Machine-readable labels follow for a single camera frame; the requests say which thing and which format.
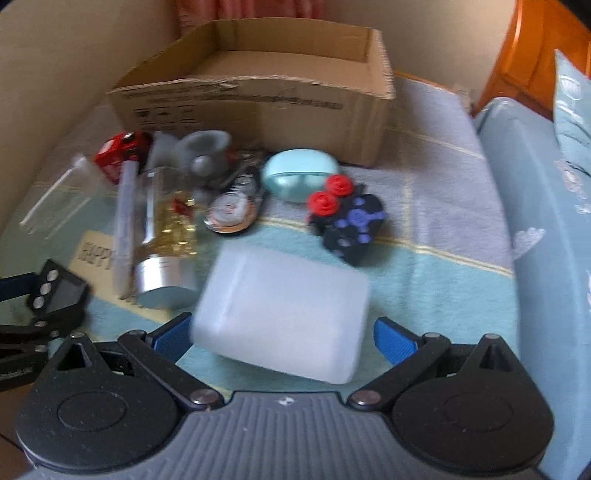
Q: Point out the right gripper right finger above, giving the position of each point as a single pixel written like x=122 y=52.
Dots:
x=466 y=409

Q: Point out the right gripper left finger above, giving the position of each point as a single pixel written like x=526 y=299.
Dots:
x=98 y=407

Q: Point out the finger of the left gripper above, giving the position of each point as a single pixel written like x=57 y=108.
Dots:
x=17 y=286

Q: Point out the capsule bottle silver cap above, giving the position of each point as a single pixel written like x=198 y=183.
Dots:
x=164 y=241

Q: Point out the white plastic jar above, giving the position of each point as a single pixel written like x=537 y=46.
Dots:
x=283 y=312

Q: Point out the correction tape dispenser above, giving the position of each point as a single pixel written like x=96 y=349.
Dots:
x=236 y=207

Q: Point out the black toy train red wheels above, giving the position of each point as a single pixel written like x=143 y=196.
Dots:
x=346 y=217

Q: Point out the mint green earbud case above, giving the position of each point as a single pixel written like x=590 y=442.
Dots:
x=293 y=175

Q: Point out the black digital timer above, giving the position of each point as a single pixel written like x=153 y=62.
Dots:
x=54 y=289

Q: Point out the pink refill card case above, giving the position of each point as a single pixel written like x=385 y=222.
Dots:
x=122 y=257

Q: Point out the blue floral bed sheet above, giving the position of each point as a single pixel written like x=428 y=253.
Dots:
x=547 y=207

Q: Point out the grey elephant figure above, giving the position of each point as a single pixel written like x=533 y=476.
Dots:
x=202 y=156

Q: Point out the pink curtain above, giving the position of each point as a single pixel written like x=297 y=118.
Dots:
x=194 y=12

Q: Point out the light blue pillow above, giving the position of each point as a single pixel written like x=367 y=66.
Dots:
x=571 y=112

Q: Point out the wooden bed headboard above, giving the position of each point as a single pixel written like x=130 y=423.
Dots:
x=525 y=67

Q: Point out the cardboard box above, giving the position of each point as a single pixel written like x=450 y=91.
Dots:
x=280 y=83

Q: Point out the wall socket plug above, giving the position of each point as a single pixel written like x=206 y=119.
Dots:
x=466 y=96

